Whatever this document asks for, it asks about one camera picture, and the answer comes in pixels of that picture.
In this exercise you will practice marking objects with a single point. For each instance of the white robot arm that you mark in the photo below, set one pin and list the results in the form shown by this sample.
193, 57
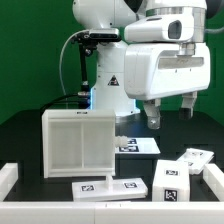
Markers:
109, 92

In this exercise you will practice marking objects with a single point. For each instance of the black camera on stand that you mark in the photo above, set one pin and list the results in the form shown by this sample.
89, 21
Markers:
97, 35

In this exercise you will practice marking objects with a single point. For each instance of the white door panel right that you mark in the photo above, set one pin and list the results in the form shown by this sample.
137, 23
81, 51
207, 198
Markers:
196, 159

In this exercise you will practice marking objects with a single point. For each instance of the white cabinet body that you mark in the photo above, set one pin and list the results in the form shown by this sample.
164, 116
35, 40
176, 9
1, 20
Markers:
79, 142

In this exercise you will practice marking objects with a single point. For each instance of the white right fence block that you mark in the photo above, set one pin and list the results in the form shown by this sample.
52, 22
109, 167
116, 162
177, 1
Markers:
214, 178

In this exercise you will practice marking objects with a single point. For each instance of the black camera stand pole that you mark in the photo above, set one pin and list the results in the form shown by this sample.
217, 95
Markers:
84, 79

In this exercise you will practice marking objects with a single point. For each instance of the white cabinet top block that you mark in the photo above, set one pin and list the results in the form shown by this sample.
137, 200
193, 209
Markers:
171, 182

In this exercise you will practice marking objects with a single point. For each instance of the white left fence block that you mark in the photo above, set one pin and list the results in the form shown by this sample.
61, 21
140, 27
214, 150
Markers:
8, 178

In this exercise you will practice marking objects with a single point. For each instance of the white door panel with peg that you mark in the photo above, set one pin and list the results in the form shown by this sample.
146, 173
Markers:
109, 189

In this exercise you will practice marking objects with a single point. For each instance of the white front fence rail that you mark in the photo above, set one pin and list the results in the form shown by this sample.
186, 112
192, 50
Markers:
112, 213

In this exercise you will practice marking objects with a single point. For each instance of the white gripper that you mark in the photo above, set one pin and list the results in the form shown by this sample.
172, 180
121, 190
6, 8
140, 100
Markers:
154, 71

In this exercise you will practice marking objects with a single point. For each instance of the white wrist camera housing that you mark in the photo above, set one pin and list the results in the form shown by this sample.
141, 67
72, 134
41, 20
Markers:
161, 28

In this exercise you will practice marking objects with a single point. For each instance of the white fence block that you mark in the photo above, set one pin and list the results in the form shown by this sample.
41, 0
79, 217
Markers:
214, 178
8, 178

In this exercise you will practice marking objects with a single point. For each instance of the white marker base sheet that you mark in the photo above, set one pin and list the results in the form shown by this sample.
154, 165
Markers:
139, 146

